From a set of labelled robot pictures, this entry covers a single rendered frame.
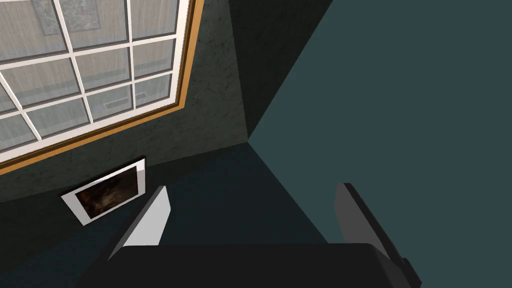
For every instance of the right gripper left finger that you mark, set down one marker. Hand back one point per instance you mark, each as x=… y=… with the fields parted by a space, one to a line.
x=150 y=226

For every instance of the white framed dark picture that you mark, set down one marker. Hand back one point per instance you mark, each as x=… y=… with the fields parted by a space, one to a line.
x=106 y=192

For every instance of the white window with wooden frame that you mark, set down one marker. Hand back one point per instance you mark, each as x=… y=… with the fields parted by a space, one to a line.
x=84 y=72

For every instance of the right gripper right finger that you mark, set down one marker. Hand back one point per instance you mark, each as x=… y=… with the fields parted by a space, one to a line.
x=358 y=224

